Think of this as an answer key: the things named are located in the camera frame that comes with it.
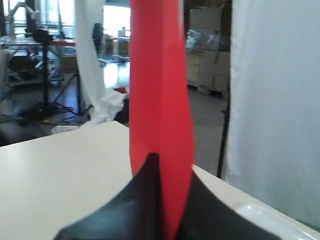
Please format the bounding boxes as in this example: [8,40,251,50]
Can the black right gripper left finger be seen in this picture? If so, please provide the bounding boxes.
[55,153,162,240]

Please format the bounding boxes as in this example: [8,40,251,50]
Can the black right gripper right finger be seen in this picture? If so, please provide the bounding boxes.
[175,173,280,240]

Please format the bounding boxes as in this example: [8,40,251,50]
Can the red flag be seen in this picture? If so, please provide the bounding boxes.
[129,0,194,240]

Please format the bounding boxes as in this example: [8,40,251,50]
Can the white rectangular plastic tray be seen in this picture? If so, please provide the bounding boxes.
[236,202,320,240]

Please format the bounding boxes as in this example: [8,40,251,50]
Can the white backdrop cloth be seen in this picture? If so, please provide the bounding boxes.
[225,0,320,228]

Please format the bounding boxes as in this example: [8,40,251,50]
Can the black backdrop stand pole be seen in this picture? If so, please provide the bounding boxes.
[216,99,230,179]

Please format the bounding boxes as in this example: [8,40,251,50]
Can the white hanging cloth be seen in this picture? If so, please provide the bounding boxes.
[74,0,129,128]

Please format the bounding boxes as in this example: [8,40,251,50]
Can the black tripod stand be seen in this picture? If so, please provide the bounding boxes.
[18,28,93,121]

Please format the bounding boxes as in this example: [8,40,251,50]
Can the stacked cardboard boxes on pallet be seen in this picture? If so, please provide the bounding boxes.
[186,1,232,96]

